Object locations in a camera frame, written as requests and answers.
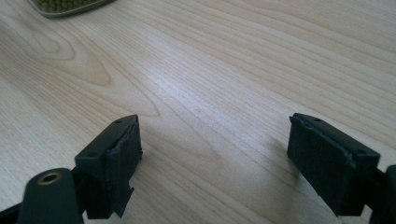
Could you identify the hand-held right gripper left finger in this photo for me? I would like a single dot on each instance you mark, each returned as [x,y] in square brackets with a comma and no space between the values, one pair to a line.
[107,161]

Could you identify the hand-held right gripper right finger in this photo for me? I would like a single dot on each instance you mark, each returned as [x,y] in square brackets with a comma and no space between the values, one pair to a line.
[327,168]

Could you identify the tray of green beans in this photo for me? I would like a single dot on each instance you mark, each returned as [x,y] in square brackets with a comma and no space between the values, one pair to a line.
[67,6]

